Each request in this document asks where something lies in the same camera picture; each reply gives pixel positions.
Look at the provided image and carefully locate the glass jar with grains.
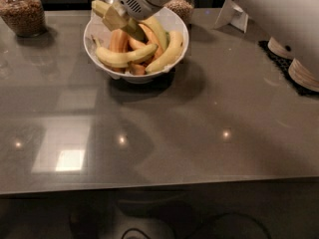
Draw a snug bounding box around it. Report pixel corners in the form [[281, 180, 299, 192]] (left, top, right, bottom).
[[0, 0, 46, 37], [164, 0, 194, 25]]

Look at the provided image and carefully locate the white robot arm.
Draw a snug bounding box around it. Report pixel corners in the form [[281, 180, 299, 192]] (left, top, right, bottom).
[[120, 0, 319, 77]]

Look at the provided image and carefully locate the glass jar with grains right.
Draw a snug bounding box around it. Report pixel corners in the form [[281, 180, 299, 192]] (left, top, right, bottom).
[[164, 0, 194, 25]]

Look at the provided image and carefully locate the orange banana centre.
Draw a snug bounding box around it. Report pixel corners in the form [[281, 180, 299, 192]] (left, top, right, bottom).
[[140, 24, 163, 59]]

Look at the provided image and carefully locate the white ceramic bowl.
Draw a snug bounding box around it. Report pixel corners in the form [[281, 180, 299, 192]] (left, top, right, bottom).
[[83, 8, 189, 84]]

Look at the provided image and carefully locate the green-yellow banana top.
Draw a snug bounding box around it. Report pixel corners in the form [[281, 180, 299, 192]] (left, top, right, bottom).
[[141, 16, 168, 50]]

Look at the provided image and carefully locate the green-yellow banana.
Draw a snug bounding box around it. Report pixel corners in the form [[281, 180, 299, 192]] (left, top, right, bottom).
[[91, 0, 146, 42], [141, 16, 168, 50]]

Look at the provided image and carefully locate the black mesh mat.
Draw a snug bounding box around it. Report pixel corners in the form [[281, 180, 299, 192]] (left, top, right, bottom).
[[258, 41, 319, 98]]

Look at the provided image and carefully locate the glass jar with grains left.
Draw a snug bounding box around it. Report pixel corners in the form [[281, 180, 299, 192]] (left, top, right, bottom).
[[0, 0, 46, 37]]

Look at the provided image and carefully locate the orange banana upright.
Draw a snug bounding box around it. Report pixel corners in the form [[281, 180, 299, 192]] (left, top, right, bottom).
[[109, 29, 129, 53]]

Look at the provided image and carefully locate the long yellow banana right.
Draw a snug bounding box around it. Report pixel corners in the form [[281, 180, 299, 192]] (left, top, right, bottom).
[[146, 31, 183, 74]]

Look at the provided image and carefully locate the white paper sign stand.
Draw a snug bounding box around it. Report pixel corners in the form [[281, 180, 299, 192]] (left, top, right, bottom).
[[214, 0, 249, 33]]

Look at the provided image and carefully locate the yellow banana across middle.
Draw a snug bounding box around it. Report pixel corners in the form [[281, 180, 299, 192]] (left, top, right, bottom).
[[92, 37, 159, 68]]

